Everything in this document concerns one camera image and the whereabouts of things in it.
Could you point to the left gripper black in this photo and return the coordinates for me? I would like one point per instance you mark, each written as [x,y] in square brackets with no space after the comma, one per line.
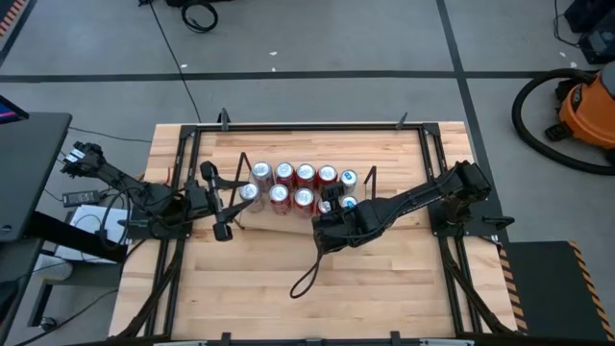
[199,202]

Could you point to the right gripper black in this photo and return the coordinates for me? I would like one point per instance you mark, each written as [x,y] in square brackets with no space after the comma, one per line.
[336,230]

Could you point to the silver blue energy drink can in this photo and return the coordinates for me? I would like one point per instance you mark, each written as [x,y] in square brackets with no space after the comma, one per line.
[349,177]
[348,202]

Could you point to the silver diet cola can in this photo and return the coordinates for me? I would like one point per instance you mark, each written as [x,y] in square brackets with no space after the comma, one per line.
[249,192]
[262,170]

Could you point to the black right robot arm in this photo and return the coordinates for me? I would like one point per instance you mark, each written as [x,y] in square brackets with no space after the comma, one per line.
[423,194]

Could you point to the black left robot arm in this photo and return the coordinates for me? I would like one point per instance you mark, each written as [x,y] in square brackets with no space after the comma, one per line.
[120,178]

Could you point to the white box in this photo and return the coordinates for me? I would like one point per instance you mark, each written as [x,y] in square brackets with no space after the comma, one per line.
[86,218]

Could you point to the black power adapter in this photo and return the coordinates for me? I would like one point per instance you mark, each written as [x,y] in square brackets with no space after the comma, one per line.
[81,198]

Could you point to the black desk beam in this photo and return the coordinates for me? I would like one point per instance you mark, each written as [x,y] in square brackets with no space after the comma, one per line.
[72,235]

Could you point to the black desk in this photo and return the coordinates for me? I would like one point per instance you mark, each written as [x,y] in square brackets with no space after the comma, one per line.
[29,168]

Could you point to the orange shop vacuum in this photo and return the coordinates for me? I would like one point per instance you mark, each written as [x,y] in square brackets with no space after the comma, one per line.
[515,113]
[588,110]

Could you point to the monitor screen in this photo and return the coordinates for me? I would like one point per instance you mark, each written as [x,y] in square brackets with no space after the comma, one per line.
[9,111]

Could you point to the black mat with hazard stripes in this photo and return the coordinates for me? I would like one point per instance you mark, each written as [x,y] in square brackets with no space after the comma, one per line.
[552,288]

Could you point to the hazard striped floor strip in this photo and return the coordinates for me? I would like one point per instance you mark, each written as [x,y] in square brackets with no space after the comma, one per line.
[9,17]

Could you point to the black equipment case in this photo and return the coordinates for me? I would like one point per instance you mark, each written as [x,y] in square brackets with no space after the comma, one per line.
[598,38]

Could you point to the black aluminium table frame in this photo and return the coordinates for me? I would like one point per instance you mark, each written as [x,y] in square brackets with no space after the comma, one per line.
[336,127]

